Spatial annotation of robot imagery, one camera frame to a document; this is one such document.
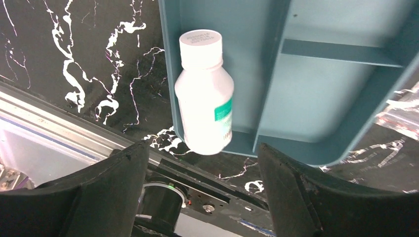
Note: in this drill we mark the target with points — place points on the dark teal divider tray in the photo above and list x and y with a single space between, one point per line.
309 75

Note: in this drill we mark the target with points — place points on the aluminium rail frame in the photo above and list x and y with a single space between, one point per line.
45 142

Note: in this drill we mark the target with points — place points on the white medicine bottle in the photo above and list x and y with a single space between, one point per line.
204 91

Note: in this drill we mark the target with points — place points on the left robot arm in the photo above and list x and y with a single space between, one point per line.
158 210

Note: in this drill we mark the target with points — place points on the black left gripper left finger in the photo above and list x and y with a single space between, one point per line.
100 200

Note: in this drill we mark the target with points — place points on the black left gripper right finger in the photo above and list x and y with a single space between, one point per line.
306 202

